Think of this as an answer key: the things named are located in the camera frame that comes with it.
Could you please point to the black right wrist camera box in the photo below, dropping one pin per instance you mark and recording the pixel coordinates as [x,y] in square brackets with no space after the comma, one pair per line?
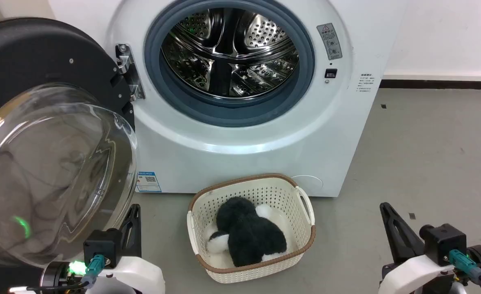
[444,243]

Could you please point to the metal door hinge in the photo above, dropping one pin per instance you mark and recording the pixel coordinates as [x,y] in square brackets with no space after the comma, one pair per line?
[132,77]

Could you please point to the washer door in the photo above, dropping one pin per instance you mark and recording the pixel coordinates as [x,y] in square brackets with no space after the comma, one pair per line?
[28,53]

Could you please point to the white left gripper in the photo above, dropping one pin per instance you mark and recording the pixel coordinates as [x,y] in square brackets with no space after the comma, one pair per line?
[138,275]

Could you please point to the blue energy label sticker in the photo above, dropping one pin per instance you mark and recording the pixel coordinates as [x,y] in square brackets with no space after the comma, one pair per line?
[148,182]

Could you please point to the black and white plush toy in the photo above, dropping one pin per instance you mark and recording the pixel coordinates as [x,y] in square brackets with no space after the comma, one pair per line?
[248,237]

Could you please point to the grey warning sticker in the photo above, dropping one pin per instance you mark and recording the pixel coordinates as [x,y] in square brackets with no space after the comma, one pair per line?
[329,41]

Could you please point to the white front-load washing machine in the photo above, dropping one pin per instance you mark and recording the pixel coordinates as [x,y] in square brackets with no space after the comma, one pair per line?
[244,163]

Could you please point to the black door latch slot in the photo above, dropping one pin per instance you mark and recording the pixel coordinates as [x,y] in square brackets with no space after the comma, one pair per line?
[331,73]

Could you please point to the black baseboard strip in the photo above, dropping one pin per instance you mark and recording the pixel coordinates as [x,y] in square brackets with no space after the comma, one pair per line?
[440,84]

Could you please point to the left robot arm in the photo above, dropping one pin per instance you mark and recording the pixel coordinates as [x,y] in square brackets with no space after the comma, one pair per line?
[54,275]

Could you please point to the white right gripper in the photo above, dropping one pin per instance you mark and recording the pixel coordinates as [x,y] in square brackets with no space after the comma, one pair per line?
[411,275]

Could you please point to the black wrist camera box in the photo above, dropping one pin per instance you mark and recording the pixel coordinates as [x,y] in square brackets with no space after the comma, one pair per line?
[101,245]
[444,243]

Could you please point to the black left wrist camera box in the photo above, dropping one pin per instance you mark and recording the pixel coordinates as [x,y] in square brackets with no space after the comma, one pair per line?
[101,245]

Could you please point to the stainless steel washer drum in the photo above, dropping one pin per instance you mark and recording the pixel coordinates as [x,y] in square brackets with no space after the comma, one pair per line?
[228,45]

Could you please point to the white perforated laundry basket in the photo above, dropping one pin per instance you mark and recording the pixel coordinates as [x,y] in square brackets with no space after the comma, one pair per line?
[264,192]

